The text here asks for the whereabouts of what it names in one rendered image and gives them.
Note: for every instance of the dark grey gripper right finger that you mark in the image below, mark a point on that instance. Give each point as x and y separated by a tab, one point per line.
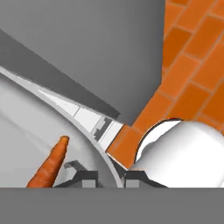
135	176

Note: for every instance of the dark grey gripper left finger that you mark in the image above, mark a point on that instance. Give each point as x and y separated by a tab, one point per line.
87	176

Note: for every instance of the orange carrot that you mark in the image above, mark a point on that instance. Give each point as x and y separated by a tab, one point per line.
51	164

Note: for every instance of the grey freezer cabinet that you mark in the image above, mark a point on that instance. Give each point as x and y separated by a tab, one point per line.
93	43

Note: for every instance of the white round object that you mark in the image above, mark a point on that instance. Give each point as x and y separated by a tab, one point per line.
186	154

